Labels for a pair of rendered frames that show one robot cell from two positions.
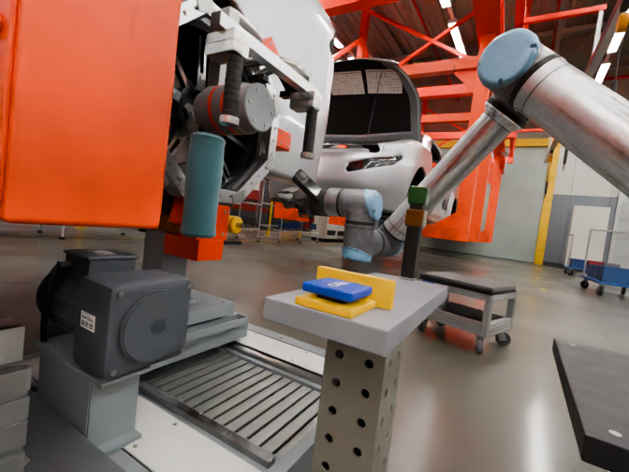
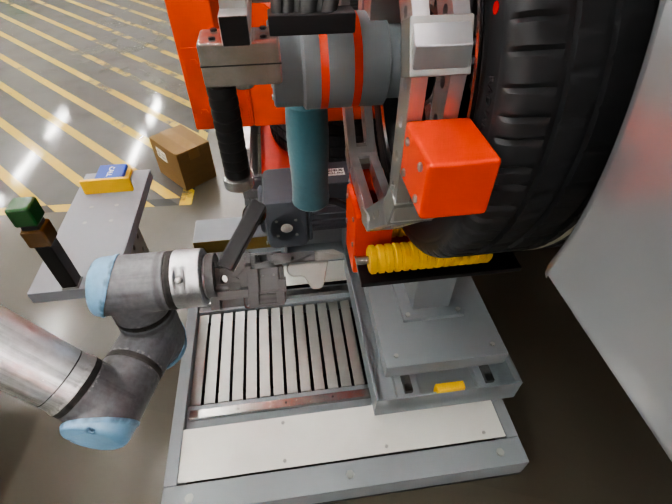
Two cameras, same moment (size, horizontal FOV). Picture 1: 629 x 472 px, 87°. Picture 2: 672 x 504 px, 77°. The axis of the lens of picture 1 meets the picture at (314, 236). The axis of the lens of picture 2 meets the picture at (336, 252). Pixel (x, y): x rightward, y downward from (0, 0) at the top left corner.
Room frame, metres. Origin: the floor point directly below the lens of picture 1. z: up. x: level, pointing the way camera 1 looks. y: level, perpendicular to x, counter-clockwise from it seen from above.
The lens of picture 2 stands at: (1.53, -0.15, 1.11)
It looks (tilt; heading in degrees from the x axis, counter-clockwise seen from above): 45 degrees down; 142
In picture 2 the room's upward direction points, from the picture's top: straight up
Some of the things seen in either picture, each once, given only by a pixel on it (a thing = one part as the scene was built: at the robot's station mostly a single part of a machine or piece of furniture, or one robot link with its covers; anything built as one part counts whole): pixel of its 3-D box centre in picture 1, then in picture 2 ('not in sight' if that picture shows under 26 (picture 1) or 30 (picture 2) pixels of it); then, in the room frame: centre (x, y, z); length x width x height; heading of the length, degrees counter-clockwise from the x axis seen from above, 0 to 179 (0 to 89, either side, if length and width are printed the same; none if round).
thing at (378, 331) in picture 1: (377, 298); (100, 226); (0.58, -0.12, 0.44); 0.43 x 0.17 x 0.03; 150
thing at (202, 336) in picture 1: (158, 328); (419, 316); (1.10, 0.49, 0.13); 0.50 x 0.36 x 0.10; 150
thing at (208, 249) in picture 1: (195, 229); (384, 227); (1.04, 0.37, 0.48); 0.16 x 0.12 x 0.17; 60
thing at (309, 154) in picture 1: (310, 133); (230, 135); (1.05, 0.05, 0.83); 0.04 x 0.04 x 0.16
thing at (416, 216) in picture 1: (416, 218); (39, 233); (0.75, -0.22, 0.59); 0.04 x 0.04 x 0.04; 60
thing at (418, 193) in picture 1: (418, 196); (25, 212); (0.75, -0.22, 0.64); 0.04 x 0.04 x 0.04; 60
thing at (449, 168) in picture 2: (276, 140); (444, 167); (1.29, 0.19, 0.85); 0.09 x 0.08 x 0.07; 150
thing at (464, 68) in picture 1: (375, 85); not in sight; (4.74, -0.59, 2.54); 2.58 x 0.12 x 0.42; 60
